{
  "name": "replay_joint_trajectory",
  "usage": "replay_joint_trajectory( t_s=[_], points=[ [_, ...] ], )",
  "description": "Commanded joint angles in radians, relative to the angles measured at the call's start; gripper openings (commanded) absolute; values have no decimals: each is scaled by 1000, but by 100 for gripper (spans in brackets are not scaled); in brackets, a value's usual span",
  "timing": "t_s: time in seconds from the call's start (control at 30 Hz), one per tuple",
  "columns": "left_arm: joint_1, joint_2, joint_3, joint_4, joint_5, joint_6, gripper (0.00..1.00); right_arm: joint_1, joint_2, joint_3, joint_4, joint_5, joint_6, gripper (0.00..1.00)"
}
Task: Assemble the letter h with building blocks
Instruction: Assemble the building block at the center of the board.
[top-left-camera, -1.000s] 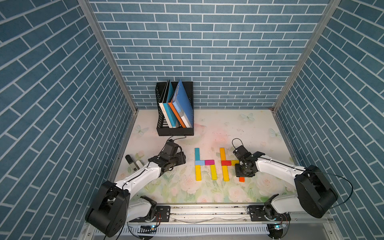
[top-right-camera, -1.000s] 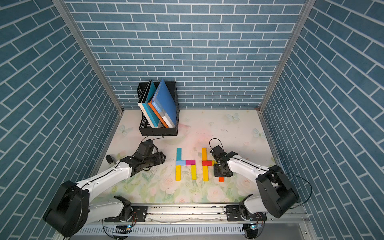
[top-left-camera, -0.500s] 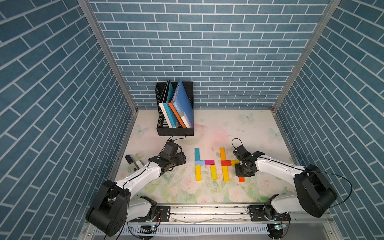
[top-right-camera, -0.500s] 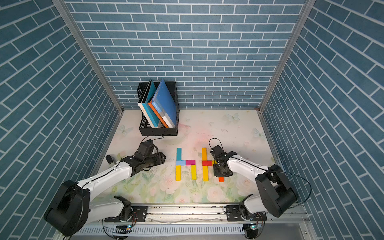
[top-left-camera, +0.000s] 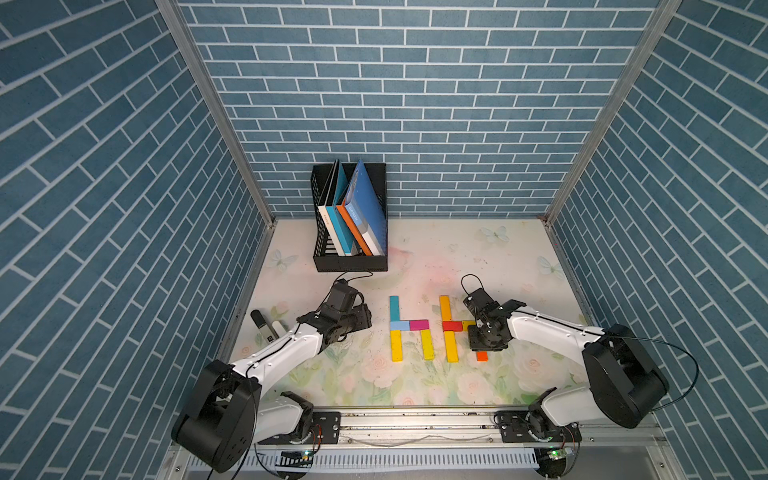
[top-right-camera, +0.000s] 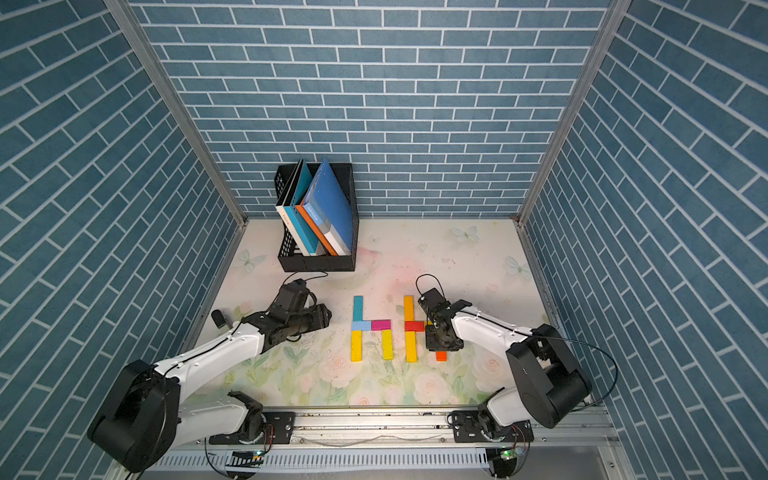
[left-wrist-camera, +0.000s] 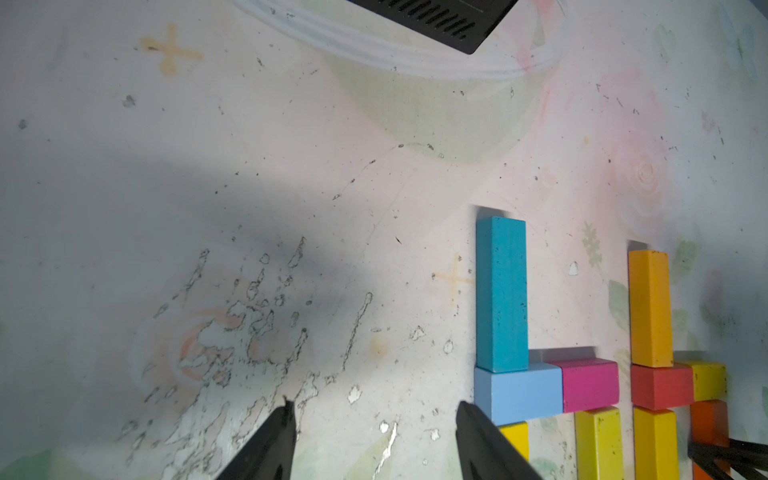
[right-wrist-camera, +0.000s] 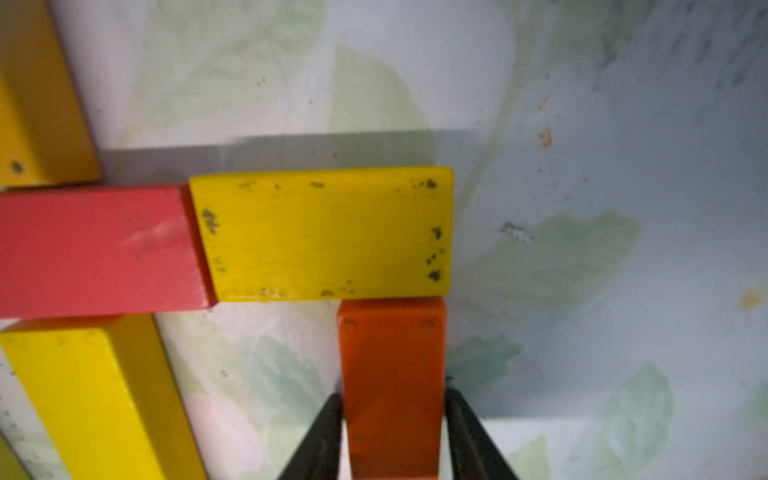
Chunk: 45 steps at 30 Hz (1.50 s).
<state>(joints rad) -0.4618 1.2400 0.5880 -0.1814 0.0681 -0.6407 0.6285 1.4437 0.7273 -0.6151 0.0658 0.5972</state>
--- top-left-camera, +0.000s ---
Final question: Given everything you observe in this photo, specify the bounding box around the red small block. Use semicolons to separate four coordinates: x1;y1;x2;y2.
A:
442;321;465;332

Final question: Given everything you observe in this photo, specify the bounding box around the teal long block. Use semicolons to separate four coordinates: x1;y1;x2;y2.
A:
389;296;401;322

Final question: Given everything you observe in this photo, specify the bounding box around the yellow long block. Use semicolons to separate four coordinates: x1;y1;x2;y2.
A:
390;330;403;363

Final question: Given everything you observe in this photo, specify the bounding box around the light blue block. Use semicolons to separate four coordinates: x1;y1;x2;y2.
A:
389;321;411;331

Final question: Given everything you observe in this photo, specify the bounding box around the magenta block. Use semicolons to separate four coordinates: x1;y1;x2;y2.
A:
409;320;430;331

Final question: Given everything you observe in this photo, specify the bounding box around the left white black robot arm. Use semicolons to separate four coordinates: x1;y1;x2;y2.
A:
171;279;372;473

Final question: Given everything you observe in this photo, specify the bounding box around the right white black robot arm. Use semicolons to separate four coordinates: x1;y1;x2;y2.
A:
463;288;669;438

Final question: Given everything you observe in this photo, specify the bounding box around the black mesh file holder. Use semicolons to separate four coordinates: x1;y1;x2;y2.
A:
310;160;388;273

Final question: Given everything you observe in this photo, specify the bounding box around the teal book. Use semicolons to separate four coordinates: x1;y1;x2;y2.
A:
327;160;360;256

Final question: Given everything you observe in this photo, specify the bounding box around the orange book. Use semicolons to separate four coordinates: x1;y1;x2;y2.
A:
336;204;372;256

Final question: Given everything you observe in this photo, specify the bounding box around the small black white device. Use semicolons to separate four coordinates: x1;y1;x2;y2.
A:
250;309;279;343

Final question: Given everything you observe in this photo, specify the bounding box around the white book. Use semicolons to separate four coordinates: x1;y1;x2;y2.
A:
318;160;344;256

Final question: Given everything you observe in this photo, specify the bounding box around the large blue folder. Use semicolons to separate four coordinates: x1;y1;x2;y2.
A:
341;161;388;256

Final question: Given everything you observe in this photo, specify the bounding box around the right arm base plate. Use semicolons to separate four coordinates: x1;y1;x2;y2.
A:
492;410;582;444

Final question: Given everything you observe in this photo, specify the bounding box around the aluminium mounting rail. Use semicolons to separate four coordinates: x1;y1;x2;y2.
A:
161;406;679;451

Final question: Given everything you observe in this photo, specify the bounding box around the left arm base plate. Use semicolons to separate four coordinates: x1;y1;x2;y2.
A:
258;411;342;446

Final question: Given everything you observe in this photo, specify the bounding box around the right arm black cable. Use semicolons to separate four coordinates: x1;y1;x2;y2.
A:
623;335;701;412

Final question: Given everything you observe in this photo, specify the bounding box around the white slotted cable duct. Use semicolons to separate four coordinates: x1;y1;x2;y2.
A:
185;449;540;473

